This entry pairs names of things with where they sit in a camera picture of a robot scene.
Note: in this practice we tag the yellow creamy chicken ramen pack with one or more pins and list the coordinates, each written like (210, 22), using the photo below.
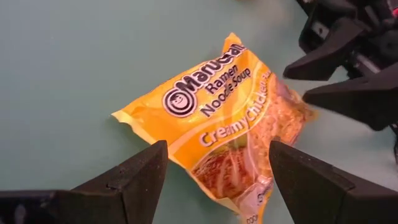
(217, 102)

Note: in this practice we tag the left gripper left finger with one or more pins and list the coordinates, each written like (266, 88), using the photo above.
(146, 180)

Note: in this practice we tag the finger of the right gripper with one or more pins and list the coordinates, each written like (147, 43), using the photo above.
(329, 53)
(367, 99)

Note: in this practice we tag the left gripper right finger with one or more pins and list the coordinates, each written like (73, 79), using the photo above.
(304, 186)

